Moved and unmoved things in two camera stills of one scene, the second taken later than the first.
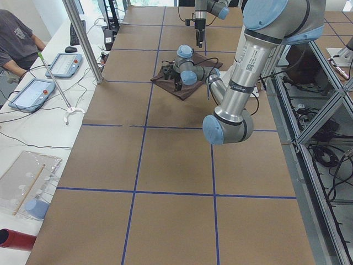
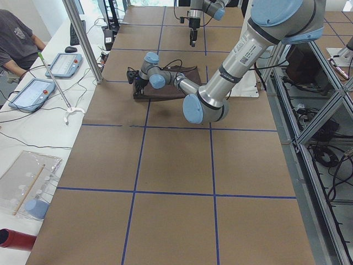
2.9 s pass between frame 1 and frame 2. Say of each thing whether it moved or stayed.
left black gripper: moved
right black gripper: moved
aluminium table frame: stayed
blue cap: stayed
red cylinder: stayed
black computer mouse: stayed
